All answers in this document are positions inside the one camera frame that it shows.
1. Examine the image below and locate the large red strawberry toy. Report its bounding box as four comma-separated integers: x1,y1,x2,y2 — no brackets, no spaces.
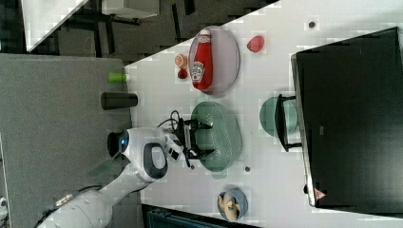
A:
247,35,265,53

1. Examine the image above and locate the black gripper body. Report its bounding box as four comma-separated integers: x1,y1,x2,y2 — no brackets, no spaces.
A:
176,118,191,162

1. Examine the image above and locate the green oval strainer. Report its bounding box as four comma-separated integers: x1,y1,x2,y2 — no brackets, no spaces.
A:
191,101,241,180

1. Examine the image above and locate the blue bowl with chips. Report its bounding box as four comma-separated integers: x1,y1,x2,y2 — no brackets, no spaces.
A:
217,188,248,222

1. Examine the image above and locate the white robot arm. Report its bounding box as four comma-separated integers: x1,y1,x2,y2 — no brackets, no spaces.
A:
34,119,212,228

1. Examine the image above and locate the black toaster oven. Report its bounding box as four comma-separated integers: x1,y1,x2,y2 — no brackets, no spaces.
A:
291,27,403,218

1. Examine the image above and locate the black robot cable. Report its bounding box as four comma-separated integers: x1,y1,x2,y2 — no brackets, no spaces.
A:
156,109,181,130

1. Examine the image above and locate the large black cylinder post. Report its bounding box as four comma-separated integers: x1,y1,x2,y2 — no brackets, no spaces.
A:
107,132,123,158

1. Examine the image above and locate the green marker cap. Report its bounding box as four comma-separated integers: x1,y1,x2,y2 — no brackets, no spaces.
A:
108,72,129,84

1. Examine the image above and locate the white background table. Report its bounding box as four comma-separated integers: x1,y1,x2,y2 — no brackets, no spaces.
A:
21,0,88,52

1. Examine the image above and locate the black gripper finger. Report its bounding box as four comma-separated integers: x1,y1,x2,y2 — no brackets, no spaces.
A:
187,119,212,129
189,149,215,160

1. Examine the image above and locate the red ketchup bottle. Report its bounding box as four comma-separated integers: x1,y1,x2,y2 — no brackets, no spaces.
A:
191,29,213,90

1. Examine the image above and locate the small red strawberry toy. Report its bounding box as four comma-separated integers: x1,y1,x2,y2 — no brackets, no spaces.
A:
178,68,187,79

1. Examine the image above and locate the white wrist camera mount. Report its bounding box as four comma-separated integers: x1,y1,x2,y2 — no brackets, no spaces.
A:
165,133,184,162

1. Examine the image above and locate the green round plate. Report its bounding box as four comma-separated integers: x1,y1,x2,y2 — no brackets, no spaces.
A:
259,97,298,137

